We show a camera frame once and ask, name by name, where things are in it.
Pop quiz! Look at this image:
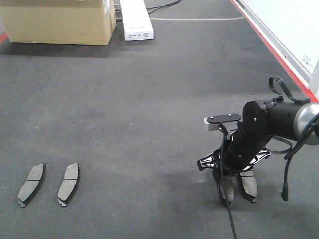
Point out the cardboard box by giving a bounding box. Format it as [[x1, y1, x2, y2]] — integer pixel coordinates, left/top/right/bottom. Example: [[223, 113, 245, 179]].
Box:
[[0, 0, 116, 45]]

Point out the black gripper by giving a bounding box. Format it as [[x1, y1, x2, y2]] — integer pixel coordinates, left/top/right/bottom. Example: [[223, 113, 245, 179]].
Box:
[[197, 114, 272, 183]]

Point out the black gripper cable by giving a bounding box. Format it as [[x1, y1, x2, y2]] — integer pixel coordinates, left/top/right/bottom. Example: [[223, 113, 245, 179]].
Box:
[[218, 124, 238, 239]]

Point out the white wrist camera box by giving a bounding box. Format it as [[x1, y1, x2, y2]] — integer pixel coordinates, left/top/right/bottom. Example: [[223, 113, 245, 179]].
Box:
[[204, 117, 222, 131]]

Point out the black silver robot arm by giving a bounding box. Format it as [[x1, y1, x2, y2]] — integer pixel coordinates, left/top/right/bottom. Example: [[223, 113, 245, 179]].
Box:
[[197, 100, 319, 175]]

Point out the white red conveyor side rail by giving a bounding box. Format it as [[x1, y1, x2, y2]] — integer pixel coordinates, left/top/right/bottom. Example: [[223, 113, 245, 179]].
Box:
[[233, 0, 319, 102]]

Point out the white long box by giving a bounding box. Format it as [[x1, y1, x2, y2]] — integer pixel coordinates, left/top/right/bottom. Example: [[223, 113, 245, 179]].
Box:
[[120, 0, 154, 41]]

